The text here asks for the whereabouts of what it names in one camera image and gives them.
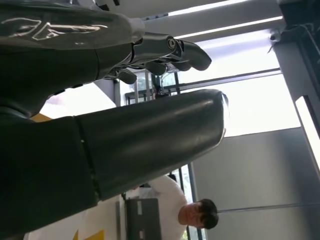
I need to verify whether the window with dark frame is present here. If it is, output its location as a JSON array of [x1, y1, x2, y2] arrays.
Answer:
[[119, 29, 301, 138]]

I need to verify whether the ceiling light strip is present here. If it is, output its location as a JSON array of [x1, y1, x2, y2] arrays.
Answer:
[[294, 95, 320, 173], [168, 0, 251, 17], [174, 15, 285, 40]]

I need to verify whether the person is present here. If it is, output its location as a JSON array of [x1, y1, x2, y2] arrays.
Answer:
[[123, 174, 220, 240]]

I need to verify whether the grey laptop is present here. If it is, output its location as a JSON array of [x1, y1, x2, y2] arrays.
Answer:
[[125, 197, 162, 240]]

